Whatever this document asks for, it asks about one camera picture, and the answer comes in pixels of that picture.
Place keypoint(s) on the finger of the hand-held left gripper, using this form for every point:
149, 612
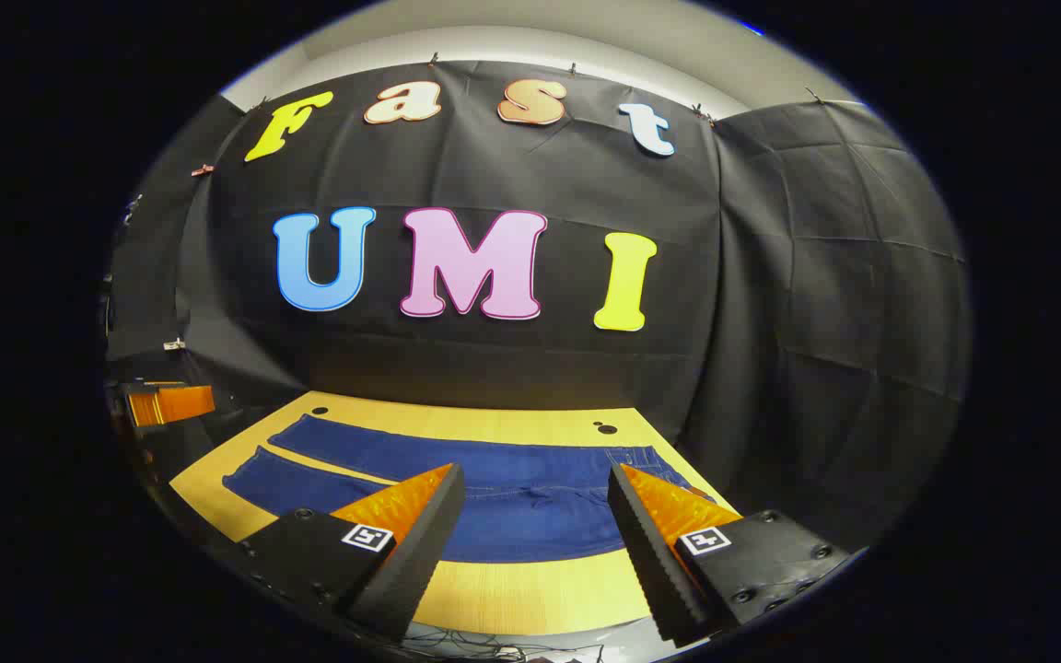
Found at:
171, 403

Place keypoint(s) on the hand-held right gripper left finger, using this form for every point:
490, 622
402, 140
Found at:
420, 552

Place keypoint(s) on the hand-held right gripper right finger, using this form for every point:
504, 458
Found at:
650, 552

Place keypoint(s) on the blue denim jeans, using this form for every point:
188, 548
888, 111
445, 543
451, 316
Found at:
530, 516

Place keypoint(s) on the black backdrop cloth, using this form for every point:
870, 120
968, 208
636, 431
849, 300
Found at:
494, 368

